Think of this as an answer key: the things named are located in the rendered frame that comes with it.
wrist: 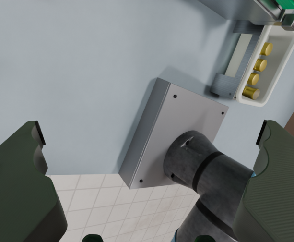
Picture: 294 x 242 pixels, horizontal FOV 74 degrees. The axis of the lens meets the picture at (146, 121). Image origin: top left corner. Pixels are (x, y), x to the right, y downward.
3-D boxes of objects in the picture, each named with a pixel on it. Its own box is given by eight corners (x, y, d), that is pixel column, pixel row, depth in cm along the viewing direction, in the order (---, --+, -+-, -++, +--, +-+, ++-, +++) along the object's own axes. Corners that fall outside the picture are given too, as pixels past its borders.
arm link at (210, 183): (234, 161, 51) (292, 195, 41) (205, 204, 51) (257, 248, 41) (218, 146, 43) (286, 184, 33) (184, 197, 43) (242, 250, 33)
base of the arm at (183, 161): (189, 177, 60) (216, 198, 53) (155, 179, 50) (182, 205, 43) (209, 133, 58) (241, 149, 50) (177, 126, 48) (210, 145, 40)
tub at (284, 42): (270, 31, 61) (301, 33, 54) (240, 99, 67) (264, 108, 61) (242, 9, 50) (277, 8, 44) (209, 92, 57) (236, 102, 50)
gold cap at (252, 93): (259, 95, 62) (247, 91, 65) (260, 87, 59) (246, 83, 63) (252, 102, 61) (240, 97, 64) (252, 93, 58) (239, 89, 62)
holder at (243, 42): (276, 13, 59) (305, 12, 54) (238, 98, 67) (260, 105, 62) (250, -14, 49) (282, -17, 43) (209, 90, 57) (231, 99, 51)
